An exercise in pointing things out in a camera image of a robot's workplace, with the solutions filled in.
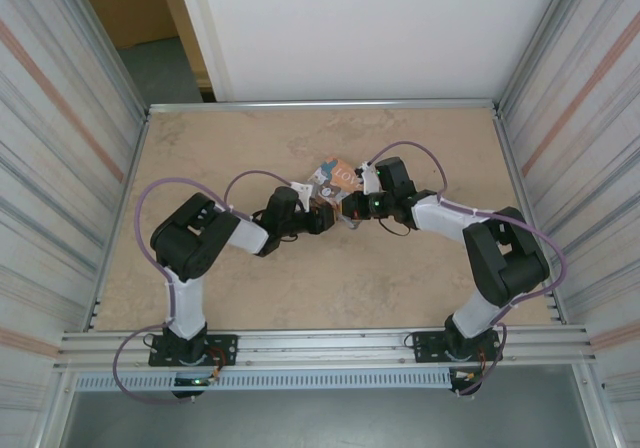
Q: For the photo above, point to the aluminium mounting rail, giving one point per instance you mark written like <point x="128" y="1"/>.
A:
<point x="325" y="348"/>

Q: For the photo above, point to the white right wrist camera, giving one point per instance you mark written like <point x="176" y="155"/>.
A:
<point x="369" y="178"/>

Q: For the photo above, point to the white door frame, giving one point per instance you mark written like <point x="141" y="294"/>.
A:
<point x="200" y="33"/>

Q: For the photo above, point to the aluminium table edge rail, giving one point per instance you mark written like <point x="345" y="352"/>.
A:
<point x="325" y="105"/>

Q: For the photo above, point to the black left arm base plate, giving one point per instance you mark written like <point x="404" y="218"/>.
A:
<point x="220" y="350"/>

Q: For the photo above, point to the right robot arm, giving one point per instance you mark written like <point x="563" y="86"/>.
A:
<point x="505" y="263"/>

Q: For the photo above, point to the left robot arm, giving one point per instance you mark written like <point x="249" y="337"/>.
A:
<point x="185" y="248"/>

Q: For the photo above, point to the bear print LOVE tin box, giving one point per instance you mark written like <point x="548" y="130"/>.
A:
<point x="340" y="175"/>

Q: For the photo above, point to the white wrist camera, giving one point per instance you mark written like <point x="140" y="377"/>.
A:
<point x="369" y="178"/>
<point x="302" y="190"/>

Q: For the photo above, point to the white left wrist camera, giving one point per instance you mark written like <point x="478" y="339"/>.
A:
<point x="302" y="190"/>

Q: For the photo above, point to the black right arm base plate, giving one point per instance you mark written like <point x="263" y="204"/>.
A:
<point x="425" y="345"/>

